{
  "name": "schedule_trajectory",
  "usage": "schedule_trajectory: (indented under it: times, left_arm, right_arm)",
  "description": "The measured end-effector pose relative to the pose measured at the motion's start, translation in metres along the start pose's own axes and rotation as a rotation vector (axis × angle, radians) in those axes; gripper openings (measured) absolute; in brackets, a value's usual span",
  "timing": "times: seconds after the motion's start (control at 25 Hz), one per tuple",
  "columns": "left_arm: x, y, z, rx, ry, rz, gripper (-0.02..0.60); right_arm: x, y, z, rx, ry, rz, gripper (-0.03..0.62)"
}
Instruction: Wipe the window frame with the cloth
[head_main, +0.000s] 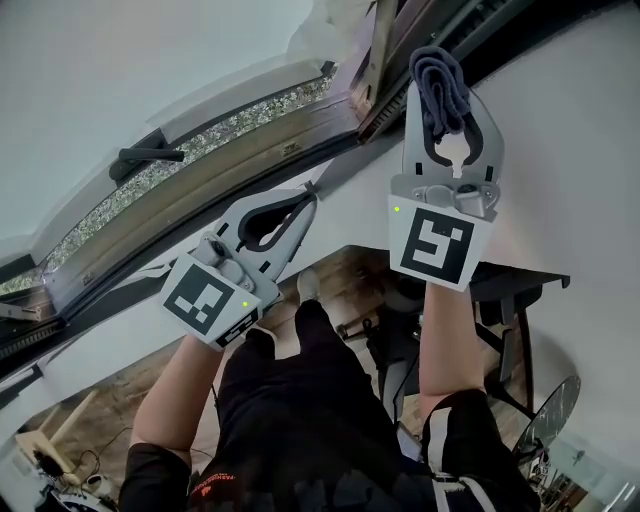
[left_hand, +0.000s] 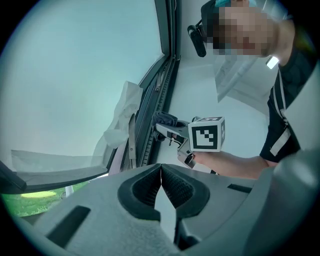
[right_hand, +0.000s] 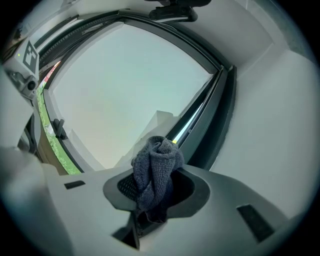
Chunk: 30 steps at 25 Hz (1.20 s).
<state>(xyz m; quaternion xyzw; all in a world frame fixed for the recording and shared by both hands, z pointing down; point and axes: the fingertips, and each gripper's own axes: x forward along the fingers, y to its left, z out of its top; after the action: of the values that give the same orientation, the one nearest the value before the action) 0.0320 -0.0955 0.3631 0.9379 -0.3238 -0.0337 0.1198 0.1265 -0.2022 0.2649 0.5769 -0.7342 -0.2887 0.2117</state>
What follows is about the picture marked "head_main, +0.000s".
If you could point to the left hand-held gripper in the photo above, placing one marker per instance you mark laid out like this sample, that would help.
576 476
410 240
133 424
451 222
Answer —
197 300

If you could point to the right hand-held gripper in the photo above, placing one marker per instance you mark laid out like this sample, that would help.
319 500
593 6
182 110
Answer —
435 245

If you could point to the dark grey cloth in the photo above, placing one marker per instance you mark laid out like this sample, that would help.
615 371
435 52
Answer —
437 80

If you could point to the person's right forearm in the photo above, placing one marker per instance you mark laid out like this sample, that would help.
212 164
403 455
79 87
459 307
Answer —
450 345

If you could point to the person's left forearm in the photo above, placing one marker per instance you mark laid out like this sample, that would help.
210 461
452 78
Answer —
170 395

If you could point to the metal window hinge stay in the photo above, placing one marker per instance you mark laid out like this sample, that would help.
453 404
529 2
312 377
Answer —
22 311
382 45

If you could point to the frosted glass window sash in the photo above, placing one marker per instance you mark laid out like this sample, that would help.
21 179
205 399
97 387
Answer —
125 65

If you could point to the person's right white shoe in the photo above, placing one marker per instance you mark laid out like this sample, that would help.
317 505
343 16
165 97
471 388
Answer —
307 285

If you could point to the small metal strike plate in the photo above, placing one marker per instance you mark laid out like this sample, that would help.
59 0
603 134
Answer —
290 150
87 279

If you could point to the dark metal floor fixture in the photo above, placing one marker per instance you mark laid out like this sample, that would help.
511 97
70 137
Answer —
345 330

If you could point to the black chair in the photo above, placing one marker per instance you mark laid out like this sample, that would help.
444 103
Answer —
520 280

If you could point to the person's black clothing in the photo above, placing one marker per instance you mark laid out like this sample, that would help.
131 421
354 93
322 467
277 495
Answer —
310 400

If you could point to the grey metal stand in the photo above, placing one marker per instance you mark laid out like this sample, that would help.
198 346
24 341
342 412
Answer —
387 395

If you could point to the light wooden stool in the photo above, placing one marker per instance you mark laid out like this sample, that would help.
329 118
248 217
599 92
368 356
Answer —
75 415

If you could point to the round glass table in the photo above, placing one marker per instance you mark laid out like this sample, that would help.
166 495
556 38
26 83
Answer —
555 410

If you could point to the white and black machine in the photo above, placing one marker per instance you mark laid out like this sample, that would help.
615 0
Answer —
95 492

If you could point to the small black gadget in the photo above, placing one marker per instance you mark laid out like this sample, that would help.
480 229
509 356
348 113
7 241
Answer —
47 462

